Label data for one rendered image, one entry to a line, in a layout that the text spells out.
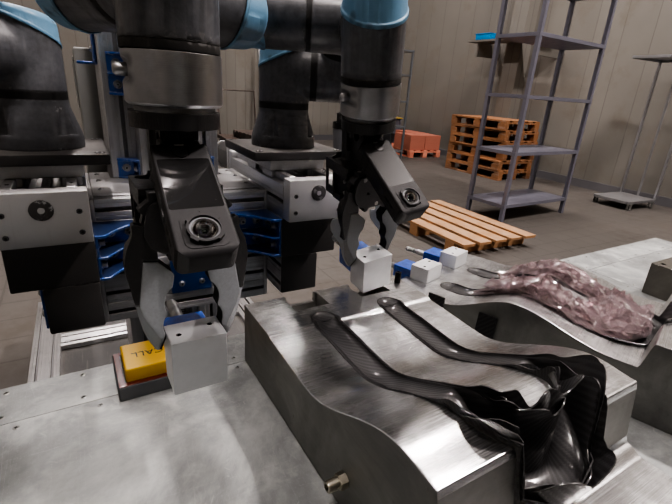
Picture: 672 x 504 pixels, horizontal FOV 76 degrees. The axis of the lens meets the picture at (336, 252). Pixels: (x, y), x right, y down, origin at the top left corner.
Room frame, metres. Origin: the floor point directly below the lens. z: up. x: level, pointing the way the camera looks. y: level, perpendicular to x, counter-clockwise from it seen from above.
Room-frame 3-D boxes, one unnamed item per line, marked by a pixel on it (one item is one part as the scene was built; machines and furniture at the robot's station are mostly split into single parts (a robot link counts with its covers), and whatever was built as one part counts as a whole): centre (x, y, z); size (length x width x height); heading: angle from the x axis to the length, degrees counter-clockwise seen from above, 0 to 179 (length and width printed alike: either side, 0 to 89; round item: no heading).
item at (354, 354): (0.40, -0.12, 0.92); 0.35 x 0.16 x 0.09; 32
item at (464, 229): (3.89, -1.03, 0.06); 1.27 x 0.87 x 0.12; 27
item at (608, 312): (0.65, -0.37, 0.90); 0.26 x 0.18 x 0.08; 49
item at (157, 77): (0.37, 0.14, 1.17); 0.08 x 0.08 x 0.05
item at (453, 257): (0.86, -0.20, 0.85); 0.13 x 0.05 x 0.05; 49
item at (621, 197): (5.56, -3.66, 0.88); 0.63 x 0.51 x 1.75; 121
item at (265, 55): (1.08, 0.14, 1.20); 0.13 x 0.12 x 0.14; 94
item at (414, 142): (9.24, -1.35, 0.21); 1.16 x 0.79 x 0.42; 31
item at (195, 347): (0.39, 0.15, 0.93); 0.13 x 0.05 x 0.05; 32
